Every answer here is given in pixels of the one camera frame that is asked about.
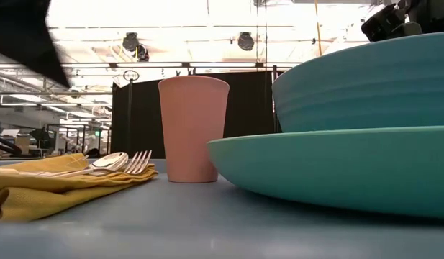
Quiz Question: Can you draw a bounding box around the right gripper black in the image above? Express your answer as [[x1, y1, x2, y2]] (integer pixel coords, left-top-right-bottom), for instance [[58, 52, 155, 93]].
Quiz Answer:
[[361, 0, 424, 42]]

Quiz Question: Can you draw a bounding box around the blue plastic bowl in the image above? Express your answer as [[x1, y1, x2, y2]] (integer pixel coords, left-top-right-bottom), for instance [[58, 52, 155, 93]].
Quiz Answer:
[[271, 31, 444, 133]]

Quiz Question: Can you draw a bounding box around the teal plastic plate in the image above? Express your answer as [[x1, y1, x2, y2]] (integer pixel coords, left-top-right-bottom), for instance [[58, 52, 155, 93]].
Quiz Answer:
[[207, 124, 444, 220]]

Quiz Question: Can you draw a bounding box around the spoon with orange handle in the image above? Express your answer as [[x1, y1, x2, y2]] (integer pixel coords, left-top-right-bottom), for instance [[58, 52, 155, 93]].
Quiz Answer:
[[18, 151, 130, 179]]

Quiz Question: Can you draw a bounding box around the yellow cloth napkin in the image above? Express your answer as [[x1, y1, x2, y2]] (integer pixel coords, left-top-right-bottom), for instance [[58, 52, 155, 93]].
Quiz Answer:
[[0, 153, 160, 222]]

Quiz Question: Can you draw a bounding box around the fork with orange handle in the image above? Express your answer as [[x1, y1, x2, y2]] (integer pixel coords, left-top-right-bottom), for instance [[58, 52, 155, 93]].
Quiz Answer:
[[88, 149, 153, 177]]

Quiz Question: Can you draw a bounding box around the pink plastic cup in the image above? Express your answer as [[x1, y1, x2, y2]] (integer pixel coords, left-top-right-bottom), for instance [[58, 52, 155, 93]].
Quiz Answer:
[[158, 75, 230, 183]]

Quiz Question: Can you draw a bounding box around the blue plastic tray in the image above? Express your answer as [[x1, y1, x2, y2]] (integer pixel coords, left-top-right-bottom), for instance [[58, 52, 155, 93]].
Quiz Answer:
[[0, 158, 444, 259]]

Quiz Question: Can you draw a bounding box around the distant robot workstation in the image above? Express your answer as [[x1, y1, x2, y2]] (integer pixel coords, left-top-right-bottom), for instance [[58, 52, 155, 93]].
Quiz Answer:
[[27, 122, 113, 159]]

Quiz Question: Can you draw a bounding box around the black backdrop panel on stands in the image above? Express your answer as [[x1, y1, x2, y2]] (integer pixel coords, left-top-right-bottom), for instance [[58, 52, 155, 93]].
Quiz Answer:
[[111, 71, 282, 159]]

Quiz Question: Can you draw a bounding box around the yellow power cable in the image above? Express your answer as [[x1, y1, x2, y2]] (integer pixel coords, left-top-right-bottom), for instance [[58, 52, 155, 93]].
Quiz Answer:
[[314, 0, 322, 58]]

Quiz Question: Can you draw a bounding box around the black ceiling cable reel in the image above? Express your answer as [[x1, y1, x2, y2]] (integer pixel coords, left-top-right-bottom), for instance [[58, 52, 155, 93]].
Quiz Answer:
[[122, 32, 150, 63], [237, 31, 255, 52]]

